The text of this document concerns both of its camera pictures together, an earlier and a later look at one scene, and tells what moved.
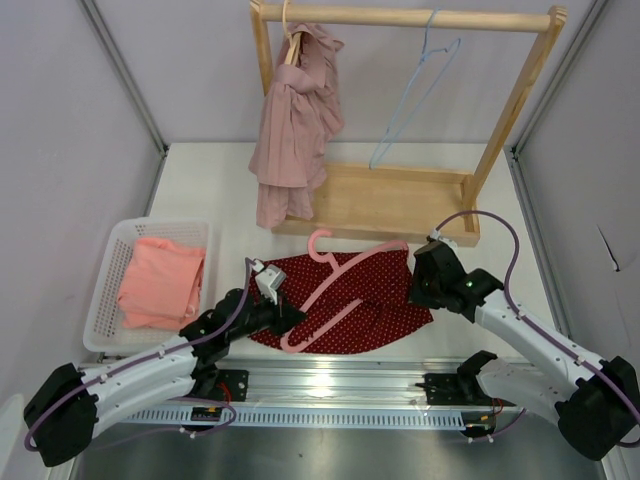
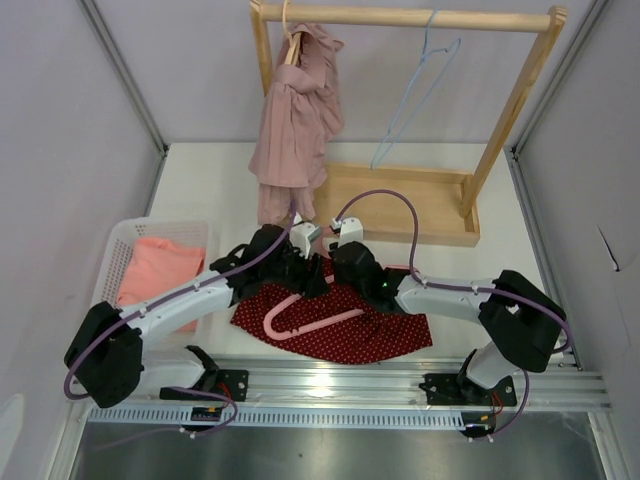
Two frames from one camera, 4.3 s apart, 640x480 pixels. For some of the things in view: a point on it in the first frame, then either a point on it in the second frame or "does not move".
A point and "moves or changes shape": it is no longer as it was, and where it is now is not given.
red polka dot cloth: x=390 y=310 moves or changes shape
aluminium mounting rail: x=334 y=392 does not move
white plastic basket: x=105 y=329 does not move
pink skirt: x=298 y=116 does not move
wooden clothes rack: x=403 y=204 does not move
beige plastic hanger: x=292 y=55 does not move
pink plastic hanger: x=336 y=270 moves or changes shape
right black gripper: x=417 y=297 -> x=338 y=274
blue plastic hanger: x=439 y=51 does not move
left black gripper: x=282 y=314 -> x=311 y=282
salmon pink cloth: x=162 y=284 does not move
